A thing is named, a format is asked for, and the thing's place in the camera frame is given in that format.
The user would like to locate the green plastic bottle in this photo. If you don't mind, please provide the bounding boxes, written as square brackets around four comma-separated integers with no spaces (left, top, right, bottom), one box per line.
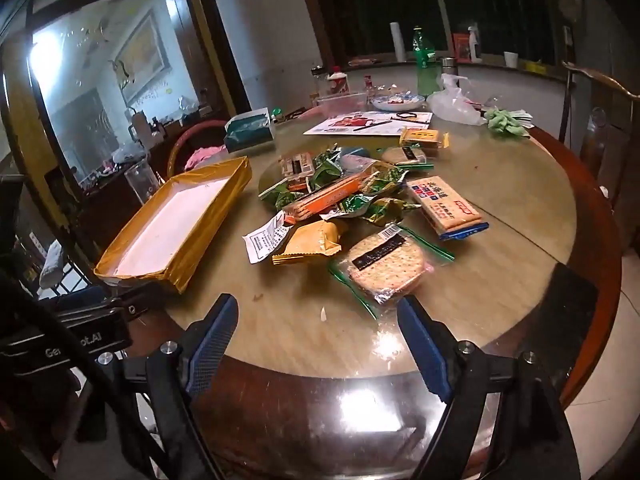
[411,25,441,97]

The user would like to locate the brown white snack packet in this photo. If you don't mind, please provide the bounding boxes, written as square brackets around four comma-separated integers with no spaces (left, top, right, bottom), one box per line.
[278,152,316,181]

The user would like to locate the yellow snack packet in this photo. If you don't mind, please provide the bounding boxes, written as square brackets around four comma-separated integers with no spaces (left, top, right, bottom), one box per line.
[271,219,349,266]

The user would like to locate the clear plastic bag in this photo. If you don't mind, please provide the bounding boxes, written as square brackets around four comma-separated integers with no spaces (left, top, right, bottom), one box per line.
[426,73,486,126]

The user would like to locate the grey blue snack packet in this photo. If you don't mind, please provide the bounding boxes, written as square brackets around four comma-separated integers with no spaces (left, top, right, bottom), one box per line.
[337,146,376,171]

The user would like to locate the yellow cracker packet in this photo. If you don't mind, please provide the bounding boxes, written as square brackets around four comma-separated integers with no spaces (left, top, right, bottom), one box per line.
[398,127,450,151]

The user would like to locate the clear plastic container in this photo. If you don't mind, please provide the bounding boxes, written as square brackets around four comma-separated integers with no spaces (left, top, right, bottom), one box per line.
[315,91,371,111]

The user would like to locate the white printed sachet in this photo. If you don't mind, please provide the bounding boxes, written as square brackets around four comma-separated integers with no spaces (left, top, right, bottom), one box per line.
[242,211,293,264]

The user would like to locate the pink cloth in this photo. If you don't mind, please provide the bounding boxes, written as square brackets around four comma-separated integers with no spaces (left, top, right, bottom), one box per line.
[184,145,228,171]

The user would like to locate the wooden chair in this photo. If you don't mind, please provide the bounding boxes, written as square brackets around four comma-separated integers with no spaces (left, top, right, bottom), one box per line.
[557,60,640,211]

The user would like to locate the white kettle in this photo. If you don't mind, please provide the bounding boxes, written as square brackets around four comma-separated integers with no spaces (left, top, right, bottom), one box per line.
[127,107,156,148]

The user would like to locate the pile of green snack packets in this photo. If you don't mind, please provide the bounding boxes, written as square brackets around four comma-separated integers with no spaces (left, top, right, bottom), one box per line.
[257,142,423,226]

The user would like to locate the black cable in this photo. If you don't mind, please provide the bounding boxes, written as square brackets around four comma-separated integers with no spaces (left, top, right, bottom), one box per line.
[0,265,201,480]

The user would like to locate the gold rimmed white tray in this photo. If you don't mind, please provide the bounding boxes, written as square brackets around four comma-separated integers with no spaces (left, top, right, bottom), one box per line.
[94,156,252,294]

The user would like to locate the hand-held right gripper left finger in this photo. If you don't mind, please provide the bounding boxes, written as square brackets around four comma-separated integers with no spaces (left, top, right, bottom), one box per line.
[142,292,241,480]

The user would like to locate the long orange cracker packet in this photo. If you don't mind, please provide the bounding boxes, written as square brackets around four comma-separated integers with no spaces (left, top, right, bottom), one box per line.
[281,169,381,224]

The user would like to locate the framed wall picture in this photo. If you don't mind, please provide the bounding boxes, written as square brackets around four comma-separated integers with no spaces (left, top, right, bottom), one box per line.
[112,7,171,106]

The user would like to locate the clear glass mug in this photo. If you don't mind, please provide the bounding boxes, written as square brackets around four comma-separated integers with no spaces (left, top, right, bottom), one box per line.
[124,159,162,206]

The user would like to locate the printed paper sheet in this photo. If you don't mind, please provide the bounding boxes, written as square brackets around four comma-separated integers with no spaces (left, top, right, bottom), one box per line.
[302,110,433,137]

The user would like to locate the white paper roll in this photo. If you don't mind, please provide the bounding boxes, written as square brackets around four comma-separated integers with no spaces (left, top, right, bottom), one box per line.
[390,21,407,61]

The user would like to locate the green tissue box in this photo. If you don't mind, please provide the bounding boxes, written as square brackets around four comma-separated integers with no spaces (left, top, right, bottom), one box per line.
[223,108,277,153]

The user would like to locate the red round chair back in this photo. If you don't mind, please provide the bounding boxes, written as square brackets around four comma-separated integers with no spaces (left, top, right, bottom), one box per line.
[166,120,231,178]

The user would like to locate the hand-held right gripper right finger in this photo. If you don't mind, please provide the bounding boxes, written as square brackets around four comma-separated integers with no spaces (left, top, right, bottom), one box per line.
[396,294,583,480]

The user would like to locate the white red liquor bottle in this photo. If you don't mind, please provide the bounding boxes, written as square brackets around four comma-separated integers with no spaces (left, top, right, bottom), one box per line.
[327,66,349,96]

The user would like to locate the blue orange rectangular cracker packet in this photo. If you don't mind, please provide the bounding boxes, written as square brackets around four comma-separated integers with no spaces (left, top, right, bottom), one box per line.
[404,176,490,242]

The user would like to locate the dark wooden sideboard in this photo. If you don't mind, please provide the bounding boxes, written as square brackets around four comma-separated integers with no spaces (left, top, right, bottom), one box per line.
[45,132,176,261]

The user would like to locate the large round cracker packet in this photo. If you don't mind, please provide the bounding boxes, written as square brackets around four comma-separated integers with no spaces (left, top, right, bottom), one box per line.
[327,224,456,320]

